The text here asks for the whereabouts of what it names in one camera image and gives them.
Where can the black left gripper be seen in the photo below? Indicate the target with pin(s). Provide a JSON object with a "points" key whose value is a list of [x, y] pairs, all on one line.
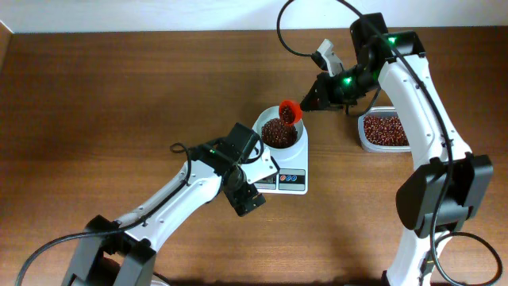
{"points": [[244, 197]]}

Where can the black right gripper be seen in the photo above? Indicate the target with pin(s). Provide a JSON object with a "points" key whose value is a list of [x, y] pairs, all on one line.
{"points": [[323, 92]]}

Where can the red plastic scoop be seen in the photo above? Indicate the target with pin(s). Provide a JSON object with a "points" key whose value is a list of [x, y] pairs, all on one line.
{"points": [[290, 112]]}

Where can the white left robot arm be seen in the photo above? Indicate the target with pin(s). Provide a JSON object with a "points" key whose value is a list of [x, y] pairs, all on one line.
{"points": [[123, 251]]}

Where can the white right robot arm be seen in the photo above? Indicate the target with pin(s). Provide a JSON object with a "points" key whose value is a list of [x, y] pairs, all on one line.
{"points": [[449, 181]]}

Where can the white digital kitchen scale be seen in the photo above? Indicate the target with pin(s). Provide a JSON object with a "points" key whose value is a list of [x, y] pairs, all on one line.
{"points": [[293, 162]]}

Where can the red beans in bowl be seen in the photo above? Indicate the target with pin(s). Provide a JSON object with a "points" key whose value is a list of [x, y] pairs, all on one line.
{"points": [[278, 135]]}

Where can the grey round bowl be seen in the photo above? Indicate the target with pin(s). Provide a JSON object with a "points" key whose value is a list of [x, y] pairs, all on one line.
{"points": [[270, 113]]}

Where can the clear plastic food container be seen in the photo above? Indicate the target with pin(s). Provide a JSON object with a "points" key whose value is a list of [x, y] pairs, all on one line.
{"points": [[382, 111]]}

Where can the red adzuki beans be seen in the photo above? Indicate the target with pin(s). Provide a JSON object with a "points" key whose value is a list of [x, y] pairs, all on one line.
{"points": [[385, 131]]}

